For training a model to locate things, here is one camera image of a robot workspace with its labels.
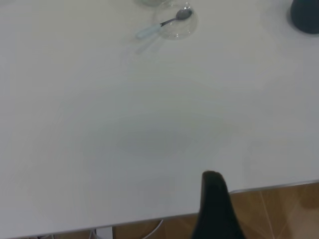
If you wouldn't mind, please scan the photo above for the white table leg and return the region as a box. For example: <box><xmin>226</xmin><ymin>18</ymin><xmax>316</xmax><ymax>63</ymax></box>
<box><xmin>96</xmin><ymin>226</ymin><xmax>114</xmax><ymax>239</ymax></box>

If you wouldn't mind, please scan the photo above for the clear glass jar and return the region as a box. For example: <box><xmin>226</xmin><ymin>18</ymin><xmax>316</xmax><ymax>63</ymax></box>
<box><xmin>134</xmin><ymin>0</ymin><xmax>172</xmax><ymax>7</ymax></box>

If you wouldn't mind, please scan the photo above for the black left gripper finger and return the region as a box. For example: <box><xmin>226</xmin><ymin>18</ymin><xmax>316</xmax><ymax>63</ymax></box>
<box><xmin>190</xmin><ymin>170</ymin><xmax>247</xmax><ymax>239</ymax></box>

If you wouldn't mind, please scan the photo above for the metal spoon light blue handle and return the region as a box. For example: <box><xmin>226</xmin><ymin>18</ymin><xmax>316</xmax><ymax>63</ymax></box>
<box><xmin>136</xmin><ymin>8</ymin><xmax>193</xmax><ymax>39</ymax></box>

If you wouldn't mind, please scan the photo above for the clear glass dish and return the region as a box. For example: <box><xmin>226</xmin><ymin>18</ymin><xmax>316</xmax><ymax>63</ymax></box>
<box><xmin>153</xmin><ymin>1</ymin><xmax>199</xmax><ymax>41</ymax></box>

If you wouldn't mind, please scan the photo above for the dark grey ceramic mug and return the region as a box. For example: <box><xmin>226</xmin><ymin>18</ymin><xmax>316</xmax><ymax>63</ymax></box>
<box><xmin>290</xmin><ymin>0</ymin><xmax>319</xmax><ymax>34</ymax></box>

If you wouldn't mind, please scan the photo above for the white cable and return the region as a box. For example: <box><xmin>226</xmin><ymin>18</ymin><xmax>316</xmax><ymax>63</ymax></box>
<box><xmin>139</xmin><ymin>218</ymin><xmax>164</xmax><ymax>239</ymax></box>

